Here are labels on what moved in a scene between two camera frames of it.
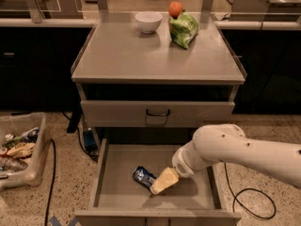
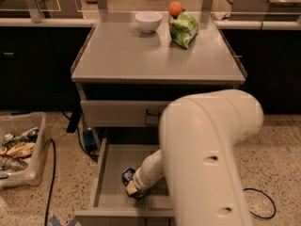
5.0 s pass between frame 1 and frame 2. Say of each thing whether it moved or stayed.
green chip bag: stayed
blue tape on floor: stayed
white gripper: moved
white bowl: stayed
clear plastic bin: stayed
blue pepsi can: moved
